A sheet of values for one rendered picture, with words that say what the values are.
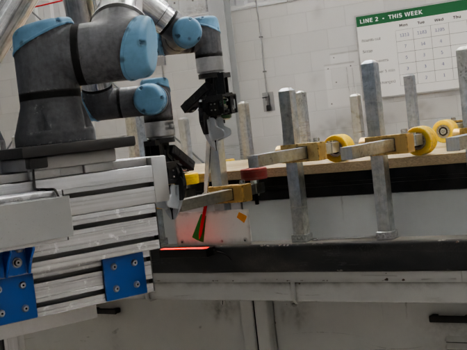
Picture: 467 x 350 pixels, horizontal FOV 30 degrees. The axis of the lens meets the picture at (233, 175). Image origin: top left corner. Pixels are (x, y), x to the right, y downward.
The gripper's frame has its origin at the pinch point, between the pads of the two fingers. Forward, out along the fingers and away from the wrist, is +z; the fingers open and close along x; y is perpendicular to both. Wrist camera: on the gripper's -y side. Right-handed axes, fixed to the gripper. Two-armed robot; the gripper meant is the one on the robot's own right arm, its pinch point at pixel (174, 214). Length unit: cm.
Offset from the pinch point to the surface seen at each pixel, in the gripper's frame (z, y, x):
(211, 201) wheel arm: -1.3, -15.6, 1.5
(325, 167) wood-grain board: -6, -46, 22
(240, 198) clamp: -0.5, -26.7, 4.0
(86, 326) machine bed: 46, -53, -84
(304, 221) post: 7.2, -28.3, 22.7
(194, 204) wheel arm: -1.4, -7.5, 1.5
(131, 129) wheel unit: -25, -136, -120
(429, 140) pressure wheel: -11, -47, 53
